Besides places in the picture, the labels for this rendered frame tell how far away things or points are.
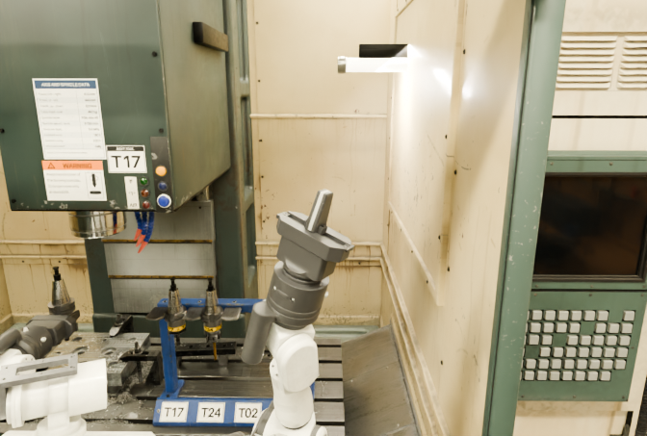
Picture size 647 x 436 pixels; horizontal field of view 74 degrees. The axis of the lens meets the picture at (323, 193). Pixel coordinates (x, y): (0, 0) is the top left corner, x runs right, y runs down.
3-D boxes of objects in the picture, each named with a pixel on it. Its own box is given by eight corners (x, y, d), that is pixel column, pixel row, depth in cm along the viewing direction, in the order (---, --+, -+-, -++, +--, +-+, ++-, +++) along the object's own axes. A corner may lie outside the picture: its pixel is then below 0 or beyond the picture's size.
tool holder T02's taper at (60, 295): (73, 297, 120) (69, 275, 119) (66, 305, 116) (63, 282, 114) (56, 298, 119) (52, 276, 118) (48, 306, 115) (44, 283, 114)
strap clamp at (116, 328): (119, 358, 159) (115, 321, 156) (110, 358, 159) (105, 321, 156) (135, 339, 172) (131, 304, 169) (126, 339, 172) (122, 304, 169)
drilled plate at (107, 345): (122, 386, 139) (120, 371, 138) (33, 385, 139) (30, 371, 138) (150, 345, 161) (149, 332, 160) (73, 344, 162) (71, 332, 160)
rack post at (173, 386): (175, 402, 137) (167, 318, 130) (158, 402, 137) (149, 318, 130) (185, 381, 147) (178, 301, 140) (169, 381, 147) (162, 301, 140)
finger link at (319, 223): (331, 190, 64) (321, 226, 66) (320, 192, 61) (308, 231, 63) (340, 193, 63) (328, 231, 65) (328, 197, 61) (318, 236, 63)
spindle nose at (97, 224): (133, 221, 146) (129, 187, 144) (118, 237, 131) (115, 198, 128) (82, 224, 144) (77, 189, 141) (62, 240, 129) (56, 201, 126)
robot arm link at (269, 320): (333, 308, 68) (315, 364, 72) (299, 270, 76) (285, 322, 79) (270, 319, 61) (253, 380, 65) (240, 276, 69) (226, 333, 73)
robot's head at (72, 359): (78, 423, 58) (77, 375, 56) (-2, 443, 54) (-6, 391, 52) (78, 392, 63) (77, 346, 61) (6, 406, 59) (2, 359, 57)
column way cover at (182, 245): (217, 315, 190) (210, 201, 178) (110, 314, 191) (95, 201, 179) (219, 309, 195) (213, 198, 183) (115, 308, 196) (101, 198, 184)
